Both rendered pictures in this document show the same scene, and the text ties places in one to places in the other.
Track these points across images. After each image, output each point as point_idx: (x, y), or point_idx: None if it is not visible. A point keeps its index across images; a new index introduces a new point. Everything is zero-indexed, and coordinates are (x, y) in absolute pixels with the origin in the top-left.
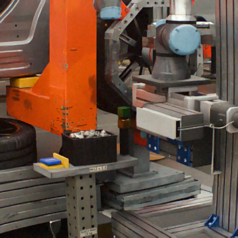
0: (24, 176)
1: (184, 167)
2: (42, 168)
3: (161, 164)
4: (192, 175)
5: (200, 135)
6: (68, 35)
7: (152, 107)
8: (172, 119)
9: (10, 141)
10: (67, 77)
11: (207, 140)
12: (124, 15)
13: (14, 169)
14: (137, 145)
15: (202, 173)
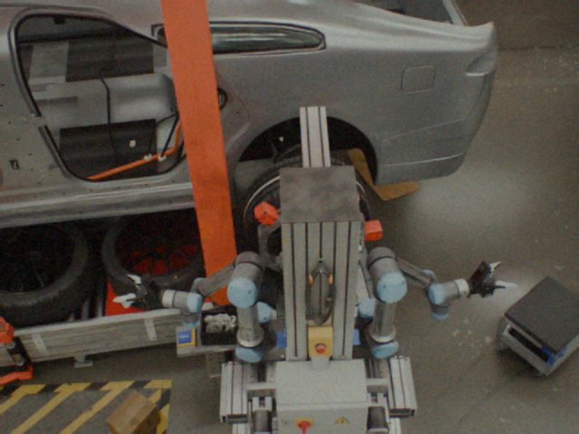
0: (180, 316)
1: (407, 225)
2: (176, 342)
3: (392, 210)
4: (402, 248)
5: (245, 422)
6: (205, 251)
7: (228, 374)
8: (220, 413)
9: (175, 284)
10: (208, 275)
11: (273, 400)
12: (271, 222)
13: (172, 311)
14: None
15: (413, 248)
